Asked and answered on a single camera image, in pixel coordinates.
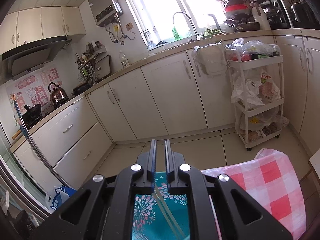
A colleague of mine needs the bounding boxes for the teal perforated plastic basket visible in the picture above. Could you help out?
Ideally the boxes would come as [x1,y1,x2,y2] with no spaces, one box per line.
[132,172,190,239]

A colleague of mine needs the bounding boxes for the wooden chopstick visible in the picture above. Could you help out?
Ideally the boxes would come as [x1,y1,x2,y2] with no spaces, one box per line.
[152,185,186,239]

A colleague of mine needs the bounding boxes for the chrome kitchen faucet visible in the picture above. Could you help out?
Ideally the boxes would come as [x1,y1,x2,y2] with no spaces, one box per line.
[172,11,201,41]

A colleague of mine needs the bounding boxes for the blue white plastic bag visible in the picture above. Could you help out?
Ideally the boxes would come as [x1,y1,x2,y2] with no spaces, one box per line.
[45,185,76,213]

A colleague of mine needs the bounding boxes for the red white checkered tablecloth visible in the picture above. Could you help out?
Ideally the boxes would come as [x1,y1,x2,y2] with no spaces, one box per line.
[201,148,306,239]

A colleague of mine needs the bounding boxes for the clear plastic bottle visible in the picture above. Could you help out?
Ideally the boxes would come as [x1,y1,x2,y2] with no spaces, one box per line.
[119,51,130,68]

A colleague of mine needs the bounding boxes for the utensil drying rack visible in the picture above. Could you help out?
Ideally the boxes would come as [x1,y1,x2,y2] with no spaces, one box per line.
[75,41,111,86]

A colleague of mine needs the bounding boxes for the copper kettle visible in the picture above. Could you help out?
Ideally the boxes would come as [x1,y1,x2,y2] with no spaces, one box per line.
[48,82,69,107]

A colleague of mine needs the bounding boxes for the white rolling storage cart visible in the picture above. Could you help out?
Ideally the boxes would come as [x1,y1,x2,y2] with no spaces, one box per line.
[225,41,289,151]

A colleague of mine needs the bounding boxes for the white hanging trash bin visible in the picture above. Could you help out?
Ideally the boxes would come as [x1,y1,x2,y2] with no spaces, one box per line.
[193,42,227,77]

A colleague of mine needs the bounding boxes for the black wok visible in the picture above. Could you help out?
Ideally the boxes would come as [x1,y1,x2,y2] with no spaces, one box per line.
[22,103,41,124]

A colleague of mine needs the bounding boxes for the green dish soap bottle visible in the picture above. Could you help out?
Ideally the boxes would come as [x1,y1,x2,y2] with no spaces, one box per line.
[172,27,180,41]

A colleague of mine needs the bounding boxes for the range hood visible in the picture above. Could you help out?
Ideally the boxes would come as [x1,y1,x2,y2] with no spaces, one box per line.
[1,36,72,84]

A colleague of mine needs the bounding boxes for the stacked pans and bowls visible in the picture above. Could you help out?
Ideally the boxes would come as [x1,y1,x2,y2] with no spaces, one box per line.
[219,0,260,33]

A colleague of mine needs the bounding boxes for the white jug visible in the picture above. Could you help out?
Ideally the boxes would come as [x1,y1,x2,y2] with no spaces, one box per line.
[252,3,271,30]

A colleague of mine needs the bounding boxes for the black microwave oven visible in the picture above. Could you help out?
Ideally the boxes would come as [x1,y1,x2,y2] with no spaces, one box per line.
[257,0,319,30]

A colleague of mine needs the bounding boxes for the blue mop handle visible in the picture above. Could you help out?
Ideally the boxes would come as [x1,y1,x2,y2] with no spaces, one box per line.
[12,94,70,187]

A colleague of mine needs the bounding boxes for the wall water heater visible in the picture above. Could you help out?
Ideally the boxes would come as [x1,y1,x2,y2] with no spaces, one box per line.
[88,0,123,27]

